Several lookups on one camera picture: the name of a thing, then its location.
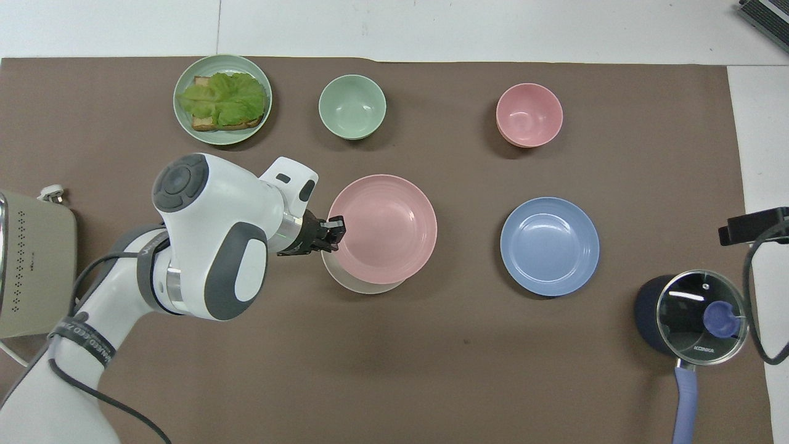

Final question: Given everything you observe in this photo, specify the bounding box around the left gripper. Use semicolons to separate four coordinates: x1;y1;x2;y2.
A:
277;211;347;257

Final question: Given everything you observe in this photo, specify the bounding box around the pink plate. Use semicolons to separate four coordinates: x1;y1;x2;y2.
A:
327;175;438;286

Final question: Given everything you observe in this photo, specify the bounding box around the beige plate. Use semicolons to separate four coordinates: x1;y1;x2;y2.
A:
321;249;407;295

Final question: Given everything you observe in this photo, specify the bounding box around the green bowl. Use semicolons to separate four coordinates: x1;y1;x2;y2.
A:
318;75;387;141

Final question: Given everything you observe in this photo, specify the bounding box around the toast slice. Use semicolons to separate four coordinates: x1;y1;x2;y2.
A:
190;76;267;132

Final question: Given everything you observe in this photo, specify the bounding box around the green lettuce leaf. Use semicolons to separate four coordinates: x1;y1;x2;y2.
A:
178;72;267;128

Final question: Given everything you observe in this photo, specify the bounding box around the green plate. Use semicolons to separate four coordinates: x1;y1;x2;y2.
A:
173;54;273;146

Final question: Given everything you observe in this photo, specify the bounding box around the blue plate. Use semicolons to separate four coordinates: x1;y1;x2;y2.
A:
500;197;600;298

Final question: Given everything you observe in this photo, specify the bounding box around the pink bowl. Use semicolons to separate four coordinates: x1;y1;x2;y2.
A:
496;83;564;149

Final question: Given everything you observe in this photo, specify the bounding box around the beige toaster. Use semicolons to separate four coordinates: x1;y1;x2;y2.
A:
0;190;78;339

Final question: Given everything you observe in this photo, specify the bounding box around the glass lid with blue knob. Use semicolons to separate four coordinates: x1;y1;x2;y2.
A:
656;269;751;366

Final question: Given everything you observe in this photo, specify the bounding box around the grey device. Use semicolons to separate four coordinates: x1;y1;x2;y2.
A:
738;0;789;36

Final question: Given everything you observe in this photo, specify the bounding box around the black cable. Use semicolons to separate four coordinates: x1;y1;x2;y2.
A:
742;221;789;366
47;236;173;444

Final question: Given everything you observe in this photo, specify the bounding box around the dark blue pot, lavender handle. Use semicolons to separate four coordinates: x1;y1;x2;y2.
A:
635;274;700;444

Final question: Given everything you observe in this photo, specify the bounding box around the white cable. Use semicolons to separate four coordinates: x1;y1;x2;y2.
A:
0;339;30;369

